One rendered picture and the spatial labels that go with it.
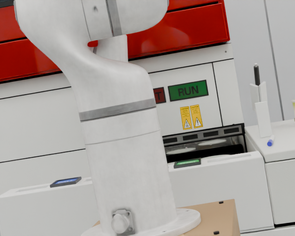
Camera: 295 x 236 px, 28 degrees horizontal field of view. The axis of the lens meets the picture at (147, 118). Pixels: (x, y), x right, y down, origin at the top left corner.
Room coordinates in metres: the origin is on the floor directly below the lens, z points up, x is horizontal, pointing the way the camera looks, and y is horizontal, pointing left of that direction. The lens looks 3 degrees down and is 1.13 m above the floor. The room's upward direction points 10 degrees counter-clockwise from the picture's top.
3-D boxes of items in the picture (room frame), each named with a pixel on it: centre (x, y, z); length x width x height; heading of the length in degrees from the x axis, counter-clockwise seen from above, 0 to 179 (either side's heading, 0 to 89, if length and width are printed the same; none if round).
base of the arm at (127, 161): (0.91, 0.04, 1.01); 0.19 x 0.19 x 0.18
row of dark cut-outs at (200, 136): (1.79, -0.06, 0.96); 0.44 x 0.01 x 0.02; 84
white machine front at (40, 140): (1.81, 0.12, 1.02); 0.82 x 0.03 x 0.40; 84
